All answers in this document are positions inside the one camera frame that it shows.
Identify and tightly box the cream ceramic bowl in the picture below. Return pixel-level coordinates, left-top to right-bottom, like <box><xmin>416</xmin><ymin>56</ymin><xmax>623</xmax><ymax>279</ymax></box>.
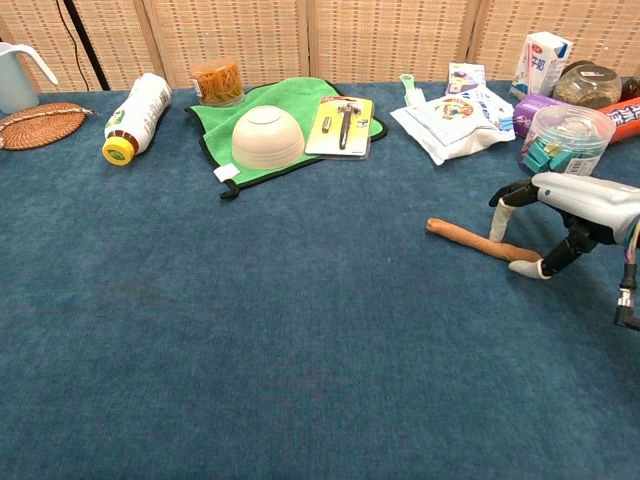
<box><xmin>231</xmin><ymin>104</ymin><xmax>306</xmax><ymax>171</ymax></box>

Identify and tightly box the small purple box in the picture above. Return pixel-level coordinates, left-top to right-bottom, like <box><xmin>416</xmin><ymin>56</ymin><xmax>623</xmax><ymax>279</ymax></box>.
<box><xmin>512</xmin><ymin>93</ymin><xmax>569</xmax><ymax>139</ymax></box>

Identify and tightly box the white snack bag with logo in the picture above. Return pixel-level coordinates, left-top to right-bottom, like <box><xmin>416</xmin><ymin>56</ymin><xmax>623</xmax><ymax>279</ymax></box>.
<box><xmin>389</xmin><ymin>94</ymin><xmax>516</xmax><ymax>167</ymax></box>

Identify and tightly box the white bottle with yellow cap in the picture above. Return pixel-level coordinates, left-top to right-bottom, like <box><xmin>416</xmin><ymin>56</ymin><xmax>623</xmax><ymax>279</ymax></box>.
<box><xmin>101</xmin><ymin>72</ymin><xmax>173</xmax><ymax>166</ymax></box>

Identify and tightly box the clear tub of binder clips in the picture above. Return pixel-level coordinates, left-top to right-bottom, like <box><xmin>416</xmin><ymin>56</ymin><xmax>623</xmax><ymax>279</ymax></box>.
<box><xmin>518</xmin><ymin>104</ymin><xmax>617</xmax><ymax>177</ymax></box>

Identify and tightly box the round woven rattan coaster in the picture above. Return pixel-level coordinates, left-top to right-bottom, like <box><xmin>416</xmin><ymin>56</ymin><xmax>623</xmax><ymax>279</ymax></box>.
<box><xmin>0</xmin><ymin>102</ymin><xmax>96</xmax><ymax>152</ymax></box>

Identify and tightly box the blue carpet table cover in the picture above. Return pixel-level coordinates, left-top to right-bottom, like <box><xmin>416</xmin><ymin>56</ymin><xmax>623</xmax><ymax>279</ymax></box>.
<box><xmin>0</xmin><ymin>79</ymin><xmax>640</xmax><ymax>480</ymax></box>

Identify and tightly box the light green plastic brush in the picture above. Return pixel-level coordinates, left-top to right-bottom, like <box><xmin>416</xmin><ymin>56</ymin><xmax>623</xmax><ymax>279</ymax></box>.
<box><xmin>399</xmin><ymin>73</ymin><xmax>426</xmax><ymax>108</ymax></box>

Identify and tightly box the white plastic measuring jug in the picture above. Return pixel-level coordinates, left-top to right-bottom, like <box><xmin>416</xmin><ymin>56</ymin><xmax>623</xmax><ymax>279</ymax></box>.
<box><xmin>0</xmin><ymin>42</ymin><xmax>60</xmax><ymax>115</ymax></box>

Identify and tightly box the razor in blister pack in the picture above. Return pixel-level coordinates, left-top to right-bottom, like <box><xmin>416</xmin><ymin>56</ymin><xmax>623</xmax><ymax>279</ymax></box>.
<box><xmin>304</xmin><ymin>95</ymin><xmax>375</xmax><ymax>162</ymax></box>

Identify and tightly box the white packet with blue text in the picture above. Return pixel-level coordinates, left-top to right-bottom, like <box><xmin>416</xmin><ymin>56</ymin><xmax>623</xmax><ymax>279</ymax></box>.
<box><xmin>469</xmin><ymin>83</ymin><xmax>516</xmax><ymax>121</ymax></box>

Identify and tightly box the white and blue milk carton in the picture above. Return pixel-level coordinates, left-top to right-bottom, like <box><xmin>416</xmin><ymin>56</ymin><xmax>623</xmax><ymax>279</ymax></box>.
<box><xmin>508</xmin><ymin>31</ymin><xmax>575</xmax><ymax>102</ymax></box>

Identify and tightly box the bamboo folding screen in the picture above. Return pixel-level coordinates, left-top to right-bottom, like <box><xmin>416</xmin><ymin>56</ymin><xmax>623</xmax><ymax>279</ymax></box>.
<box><xmin>0</xmin><ymin>0</ymin><xmax>640</xmax><ymax>94</ymax></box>

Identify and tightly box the orange-red cylindrical tube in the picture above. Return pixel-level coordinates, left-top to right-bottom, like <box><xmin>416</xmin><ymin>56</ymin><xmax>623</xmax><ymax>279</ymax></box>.
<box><xmin>597</xmin><ymin>97</ymin><xmax>640</xmax><ymax>146</ymax></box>

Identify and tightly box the black tripod stand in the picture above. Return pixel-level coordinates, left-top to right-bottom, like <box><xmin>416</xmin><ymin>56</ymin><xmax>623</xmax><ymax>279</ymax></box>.
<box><xmin>62</xmin><ymin>0</ymin><xmax>111</xmax><ymax>92</ymax></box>

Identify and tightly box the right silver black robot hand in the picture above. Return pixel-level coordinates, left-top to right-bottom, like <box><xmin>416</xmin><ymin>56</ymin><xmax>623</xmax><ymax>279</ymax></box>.
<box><xmin>488</xmin><ymin>172</ymin><xmax>640</xmax><ymax>280</ymax></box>

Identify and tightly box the green microfiber cloth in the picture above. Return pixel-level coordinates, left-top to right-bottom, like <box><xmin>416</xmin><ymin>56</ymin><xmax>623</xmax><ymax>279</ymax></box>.
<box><xmin>185</xmin><ymin>76</ymin><xmax>389</xmax><ymax>201</ymax></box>

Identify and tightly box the small purple-print card package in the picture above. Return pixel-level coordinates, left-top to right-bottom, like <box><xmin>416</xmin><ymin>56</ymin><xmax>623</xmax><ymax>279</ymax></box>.
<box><xmin>444</xmin><ymin>62</ymin><xmax>487</xmax><ymax>97</ymax></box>

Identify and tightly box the round glass jar dark lid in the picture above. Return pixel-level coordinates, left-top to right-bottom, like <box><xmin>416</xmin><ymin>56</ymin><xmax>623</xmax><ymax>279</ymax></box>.
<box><xmin>551</xmin><ymin>60</ymin><xmax>623</xmax><ymax>111</ymax></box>

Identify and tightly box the clear jar of rubber bands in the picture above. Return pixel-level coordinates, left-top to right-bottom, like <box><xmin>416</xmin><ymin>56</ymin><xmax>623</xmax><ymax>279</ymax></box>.
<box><xmin>190</xmin><ymin>58</ymin><xmax>247</xmax><ymax>108</ymax></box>

